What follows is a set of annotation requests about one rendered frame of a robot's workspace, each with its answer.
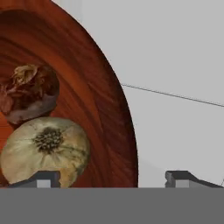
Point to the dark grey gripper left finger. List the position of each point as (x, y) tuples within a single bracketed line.
[(46, 176)]

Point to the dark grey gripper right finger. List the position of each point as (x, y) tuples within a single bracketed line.
[(178, 176)]

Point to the brown wooden bowl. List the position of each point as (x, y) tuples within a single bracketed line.
[(99, 102)]

